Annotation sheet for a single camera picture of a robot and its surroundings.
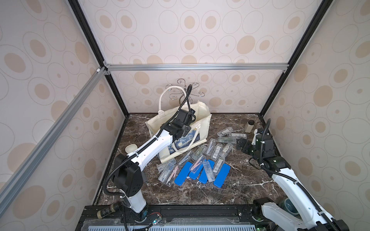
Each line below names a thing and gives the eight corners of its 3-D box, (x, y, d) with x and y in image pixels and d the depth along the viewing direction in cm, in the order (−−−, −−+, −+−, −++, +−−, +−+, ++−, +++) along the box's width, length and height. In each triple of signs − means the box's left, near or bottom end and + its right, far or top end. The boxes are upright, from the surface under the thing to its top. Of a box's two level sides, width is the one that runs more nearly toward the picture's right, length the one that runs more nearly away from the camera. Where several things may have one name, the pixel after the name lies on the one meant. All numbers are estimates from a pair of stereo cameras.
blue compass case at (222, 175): (212, 183, 86) (213, 182, 84) (223, 163, 94) (224, 162, 92) (220, 188, 84) (221, 187, 82) (231, 168, 92) (232, 166, 90)
